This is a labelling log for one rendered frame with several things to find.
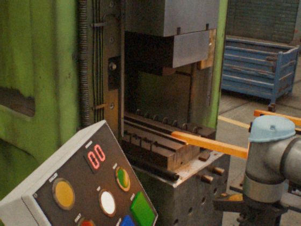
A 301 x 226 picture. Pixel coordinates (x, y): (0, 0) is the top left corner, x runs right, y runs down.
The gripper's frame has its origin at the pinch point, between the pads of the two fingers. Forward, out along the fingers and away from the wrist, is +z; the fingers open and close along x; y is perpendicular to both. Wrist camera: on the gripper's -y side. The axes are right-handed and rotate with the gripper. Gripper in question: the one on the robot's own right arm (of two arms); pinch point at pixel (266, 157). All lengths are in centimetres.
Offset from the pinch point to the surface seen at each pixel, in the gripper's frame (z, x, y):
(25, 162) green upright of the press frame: 68, -39, 9
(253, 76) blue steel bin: 156, 353, 68
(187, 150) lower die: 27.5, -1.0, 5.5
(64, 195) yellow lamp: 10, -66, -15
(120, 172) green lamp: 16.1, -46.1, -8.9
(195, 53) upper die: 26.5, -0.1, -28.0
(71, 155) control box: 16, -59, -18
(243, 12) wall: 383, 787, 24
